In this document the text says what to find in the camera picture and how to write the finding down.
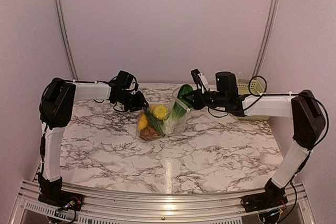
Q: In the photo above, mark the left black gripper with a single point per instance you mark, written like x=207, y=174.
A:
x=139, y=103

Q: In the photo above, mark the clear zip top bag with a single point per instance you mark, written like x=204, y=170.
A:
x=158, y=120

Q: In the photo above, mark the fake green cucumber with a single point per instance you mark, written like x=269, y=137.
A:
x=154, y=122

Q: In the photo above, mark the front aluminium rail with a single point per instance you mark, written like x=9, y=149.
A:
x=111, y=206

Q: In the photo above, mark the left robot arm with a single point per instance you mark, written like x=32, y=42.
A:
x=56, y=106

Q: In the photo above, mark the left aluminium frame post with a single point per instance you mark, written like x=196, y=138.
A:
x=65, y=39

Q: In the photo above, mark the fake yellow pepper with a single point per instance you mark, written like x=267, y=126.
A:
x=159, y=111

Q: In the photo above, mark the aluminium frame post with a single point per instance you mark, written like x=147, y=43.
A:
x=266, y=36
x=65, y=39

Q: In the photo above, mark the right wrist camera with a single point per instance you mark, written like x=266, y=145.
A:
x=200, y=80

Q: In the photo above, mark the right aluminium frame post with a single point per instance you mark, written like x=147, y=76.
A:
x=266, y=36

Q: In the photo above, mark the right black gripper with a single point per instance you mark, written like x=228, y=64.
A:
x=197, y=103

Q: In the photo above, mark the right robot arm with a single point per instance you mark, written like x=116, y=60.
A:
x=310, y=126

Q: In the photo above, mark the fake bok choy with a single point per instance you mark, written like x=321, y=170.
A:
x=177, y=117

